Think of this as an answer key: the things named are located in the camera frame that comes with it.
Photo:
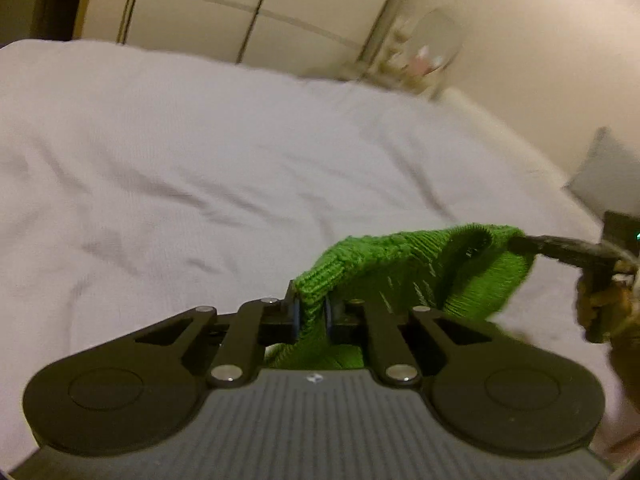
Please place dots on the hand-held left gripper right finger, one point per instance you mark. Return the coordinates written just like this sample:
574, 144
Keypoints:
345, 327

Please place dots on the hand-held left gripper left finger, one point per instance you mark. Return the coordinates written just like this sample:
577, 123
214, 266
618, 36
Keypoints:
280, 325

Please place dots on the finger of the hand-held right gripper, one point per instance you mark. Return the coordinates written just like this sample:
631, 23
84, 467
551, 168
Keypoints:
555, 247

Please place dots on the green knit sweater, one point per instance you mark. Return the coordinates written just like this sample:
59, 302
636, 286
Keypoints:
400, 270

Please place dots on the person's right forearm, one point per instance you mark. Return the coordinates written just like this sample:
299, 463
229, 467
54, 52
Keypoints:
627, 385

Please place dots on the person's right hand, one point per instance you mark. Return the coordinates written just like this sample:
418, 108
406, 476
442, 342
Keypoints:
620, 307

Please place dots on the grey plaid pillow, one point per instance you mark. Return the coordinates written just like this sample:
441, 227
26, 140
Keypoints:
610, 170

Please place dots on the white pillow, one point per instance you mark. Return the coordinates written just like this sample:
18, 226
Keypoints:
475, 110

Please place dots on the white duvet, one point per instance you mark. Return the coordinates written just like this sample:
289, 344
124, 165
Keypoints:
150, 160

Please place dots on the pink cup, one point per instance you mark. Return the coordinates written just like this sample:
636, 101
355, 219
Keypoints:
424, 60

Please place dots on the oval mirror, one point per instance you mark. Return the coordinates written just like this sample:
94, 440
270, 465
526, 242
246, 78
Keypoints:
440, 35

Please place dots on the white vanity shelf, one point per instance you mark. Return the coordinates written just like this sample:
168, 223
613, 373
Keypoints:
387, 62

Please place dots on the cream wardrobe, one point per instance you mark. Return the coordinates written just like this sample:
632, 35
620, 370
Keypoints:
200, 15

